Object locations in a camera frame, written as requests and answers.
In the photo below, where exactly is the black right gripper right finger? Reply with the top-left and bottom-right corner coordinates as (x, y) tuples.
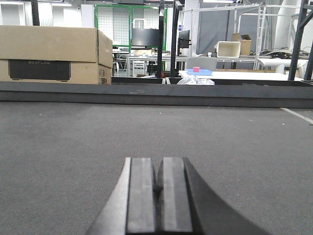
(157, 157), (268, 235)

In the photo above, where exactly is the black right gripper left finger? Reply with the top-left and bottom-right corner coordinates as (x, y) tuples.
(86, 157), (157, 235)

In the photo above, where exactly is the white plastic bin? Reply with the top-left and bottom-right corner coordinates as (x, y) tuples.
(216, 41), (241, 58)

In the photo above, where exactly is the clear plastic bag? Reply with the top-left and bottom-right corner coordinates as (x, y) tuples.
(177, 75), (215, 86)

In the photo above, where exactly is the black steel column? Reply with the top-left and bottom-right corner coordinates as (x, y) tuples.
(170, 0), (182, 77)

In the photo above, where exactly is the blue tray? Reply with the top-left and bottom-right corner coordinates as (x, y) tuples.
(186, 69), (213, 76)

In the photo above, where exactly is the white table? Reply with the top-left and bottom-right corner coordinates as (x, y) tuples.
(179, 70), (305, 82)

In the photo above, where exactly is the grey office chair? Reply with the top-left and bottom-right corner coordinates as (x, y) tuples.
(185, 56), (217, 71)

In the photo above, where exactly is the large cardboard box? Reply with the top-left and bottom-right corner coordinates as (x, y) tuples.
(0, 25), (113, 85)

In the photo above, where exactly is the black computer monitor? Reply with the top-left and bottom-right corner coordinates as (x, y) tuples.
(178, 30), (191, 56)

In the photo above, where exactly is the small cardboard box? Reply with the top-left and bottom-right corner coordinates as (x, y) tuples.
(232, 33), (252, 55)

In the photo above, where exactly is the green wire mesh partition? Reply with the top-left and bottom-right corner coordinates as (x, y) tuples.
(94, 4), (169, 71)

